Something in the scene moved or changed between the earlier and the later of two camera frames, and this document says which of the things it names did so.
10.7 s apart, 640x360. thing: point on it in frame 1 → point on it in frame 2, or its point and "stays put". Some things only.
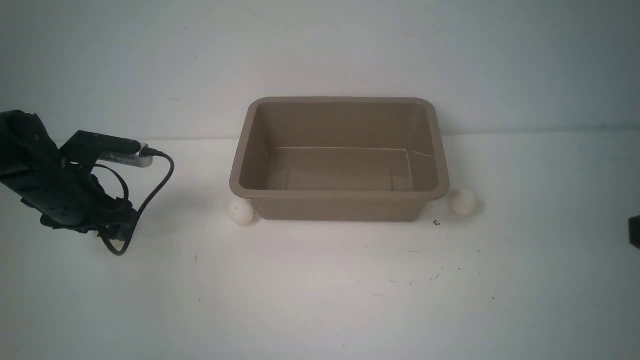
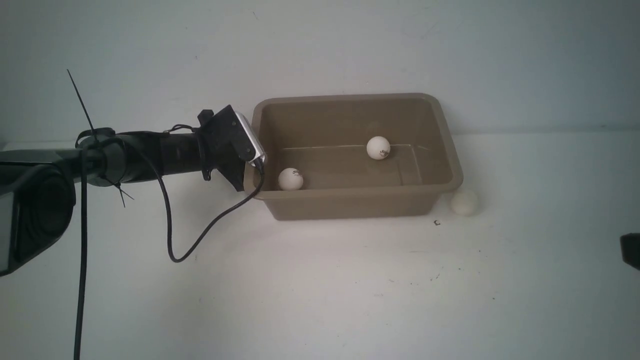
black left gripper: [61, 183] → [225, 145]
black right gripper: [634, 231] → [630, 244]
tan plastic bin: [340, 158] stays put
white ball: [242, 212] → [290, 179]
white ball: [462, 202] stays put
